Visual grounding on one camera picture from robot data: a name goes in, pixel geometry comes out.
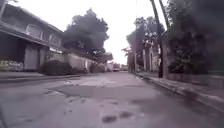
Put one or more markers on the vehicle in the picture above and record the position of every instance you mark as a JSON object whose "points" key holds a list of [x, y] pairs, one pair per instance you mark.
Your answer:
{"points": [[116, 68]]}

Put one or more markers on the building with pale columns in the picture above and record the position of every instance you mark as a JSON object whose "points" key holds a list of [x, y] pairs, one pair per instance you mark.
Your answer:
{"points": [[144, 50]]}

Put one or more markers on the grey concrete road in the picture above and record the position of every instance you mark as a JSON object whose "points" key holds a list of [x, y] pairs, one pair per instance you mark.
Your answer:
{"points": [[110, 100]]}

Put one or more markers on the large dark tree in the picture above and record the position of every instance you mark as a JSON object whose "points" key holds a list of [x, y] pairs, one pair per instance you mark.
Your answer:
{"points": [[86, 33]]}

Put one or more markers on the leaning dark pole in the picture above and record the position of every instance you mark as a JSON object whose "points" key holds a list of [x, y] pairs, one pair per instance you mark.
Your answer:
{"points": [[158, 36]]}

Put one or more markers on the dark round bush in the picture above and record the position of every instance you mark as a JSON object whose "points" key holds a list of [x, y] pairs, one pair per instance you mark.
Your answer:
{"points": [[55, 68]]}

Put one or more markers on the raised concrete kerb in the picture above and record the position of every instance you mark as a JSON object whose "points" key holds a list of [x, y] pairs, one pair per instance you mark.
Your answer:
{"points": [[186, 89]]}

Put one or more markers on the pale sidewalk strip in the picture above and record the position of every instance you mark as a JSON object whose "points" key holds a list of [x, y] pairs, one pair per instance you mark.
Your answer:
{"points": [[30, 77]]}

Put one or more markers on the two-storey grey house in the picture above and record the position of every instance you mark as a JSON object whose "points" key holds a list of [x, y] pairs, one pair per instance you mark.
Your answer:
{"points": [[26, 40]]}

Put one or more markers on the pale garden wall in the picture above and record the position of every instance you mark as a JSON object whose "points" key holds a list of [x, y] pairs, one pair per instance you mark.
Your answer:
{"points": [[77, 62]]}

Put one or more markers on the overgrown dark wall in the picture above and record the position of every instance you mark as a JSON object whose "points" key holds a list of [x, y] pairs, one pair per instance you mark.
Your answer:
{"points": [[196, 43]]}

